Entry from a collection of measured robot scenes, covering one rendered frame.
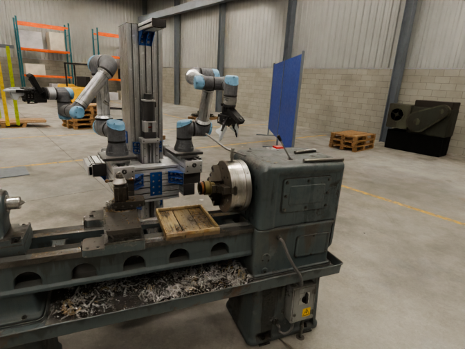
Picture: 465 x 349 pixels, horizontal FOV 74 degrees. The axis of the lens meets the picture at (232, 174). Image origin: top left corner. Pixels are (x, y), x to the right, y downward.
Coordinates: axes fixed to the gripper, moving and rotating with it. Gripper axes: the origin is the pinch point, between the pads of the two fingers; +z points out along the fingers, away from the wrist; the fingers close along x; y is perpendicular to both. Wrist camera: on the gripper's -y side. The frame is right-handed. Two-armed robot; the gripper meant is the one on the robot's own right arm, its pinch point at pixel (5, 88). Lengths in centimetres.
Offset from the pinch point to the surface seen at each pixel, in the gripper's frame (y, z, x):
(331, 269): 78, -117, -165
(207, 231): 54, -53, -110
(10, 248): 61, 22, -57
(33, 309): 90, 19, -69
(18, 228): 58, 15, -45
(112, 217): 51, -20, -72
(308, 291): 96, -108, -158
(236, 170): 22, -74, -107
